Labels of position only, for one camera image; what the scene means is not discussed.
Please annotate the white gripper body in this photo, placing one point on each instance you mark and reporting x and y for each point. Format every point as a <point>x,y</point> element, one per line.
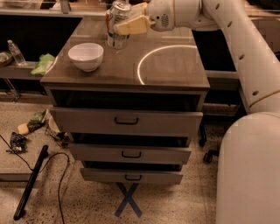
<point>159,16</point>

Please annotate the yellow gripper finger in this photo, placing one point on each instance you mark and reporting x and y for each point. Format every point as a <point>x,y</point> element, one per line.
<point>133,25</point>
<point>139,8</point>

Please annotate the green white 7up can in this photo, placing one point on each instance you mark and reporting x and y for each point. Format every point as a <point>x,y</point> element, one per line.
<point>118,12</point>

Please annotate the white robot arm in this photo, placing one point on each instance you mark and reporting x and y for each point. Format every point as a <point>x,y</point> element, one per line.
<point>248,177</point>

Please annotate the white bowl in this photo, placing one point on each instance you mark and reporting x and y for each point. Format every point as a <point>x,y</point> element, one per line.
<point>86,56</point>

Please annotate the brown bowl on shelf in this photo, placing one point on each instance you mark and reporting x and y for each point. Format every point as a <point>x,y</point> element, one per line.
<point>5,59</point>

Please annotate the grey drawer cabinet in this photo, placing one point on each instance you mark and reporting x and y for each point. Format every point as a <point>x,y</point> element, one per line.
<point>156,71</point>

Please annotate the green cloth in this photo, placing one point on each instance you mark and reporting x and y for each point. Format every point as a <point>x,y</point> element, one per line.
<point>45,61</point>

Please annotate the top grey drawer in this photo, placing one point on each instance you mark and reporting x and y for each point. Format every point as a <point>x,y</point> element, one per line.
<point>127,122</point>

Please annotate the grey drawer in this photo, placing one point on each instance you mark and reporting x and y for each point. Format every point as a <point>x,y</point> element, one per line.
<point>129,176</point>
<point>127,122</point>
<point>130,154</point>

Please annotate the clear plastic water bottle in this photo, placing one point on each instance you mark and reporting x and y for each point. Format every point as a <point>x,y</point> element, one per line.
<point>16,53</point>

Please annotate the middle grey drawer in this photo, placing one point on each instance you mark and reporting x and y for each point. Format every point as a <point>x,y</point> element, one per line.
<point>130,154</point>

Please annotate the green snack bag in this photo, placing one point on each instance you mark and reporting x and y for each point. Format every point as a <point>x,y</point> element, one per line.
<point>37,121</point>

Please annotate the black office chair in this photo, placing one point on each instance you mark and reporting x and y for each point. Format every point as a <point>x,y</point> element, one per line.
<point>209,156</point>

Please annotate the yellow sponge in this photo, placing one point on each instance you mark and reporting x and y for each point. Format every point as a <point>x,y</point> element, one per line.
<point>23,129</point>

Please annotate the bottom grey drawer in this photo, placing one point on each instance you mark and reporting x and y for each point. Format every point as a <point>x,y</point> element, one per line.
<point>129,176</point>

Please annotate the blue chip bag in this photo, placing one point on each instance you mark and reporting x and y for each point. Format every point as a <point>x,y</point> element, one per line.
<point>17,143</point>

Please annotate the black bar on floor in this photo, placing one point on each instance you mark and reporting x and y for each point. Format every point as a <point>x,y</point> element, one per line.
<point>20,211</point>

